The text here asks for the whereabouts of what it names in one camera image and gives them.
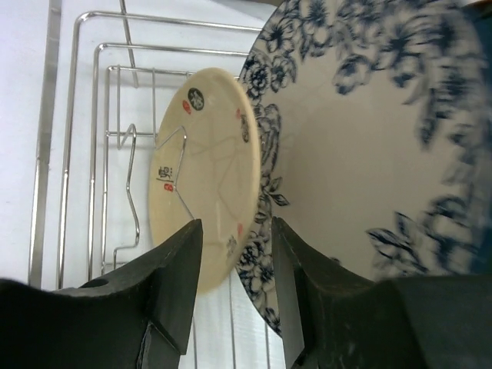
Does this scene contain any silver wire dish rack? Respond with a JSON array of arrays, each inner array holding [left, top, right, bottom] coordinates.
[[27, 0, 285, 369]]

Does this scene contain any dark teal square plate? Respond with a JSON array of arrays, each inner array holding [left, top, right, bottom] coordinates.
[[463, 1, 491, 274]]

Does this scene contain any blue white floral plate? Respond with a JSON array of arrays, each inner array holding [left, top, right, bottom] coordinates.
[[238, 1, 487, 332]]

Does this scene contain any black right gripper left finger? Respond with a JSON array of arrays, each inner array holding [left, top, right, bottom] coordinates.
[[1, 220, 203, 368]]

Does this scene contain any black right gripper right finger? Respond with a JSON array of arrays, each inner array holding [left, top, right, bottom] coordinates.
[[271, 218, 491, 368]]

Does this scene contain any cream plate with red marks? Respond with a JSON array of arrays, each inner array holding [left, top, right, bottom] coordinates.
[[148, 68, 261, 294]]

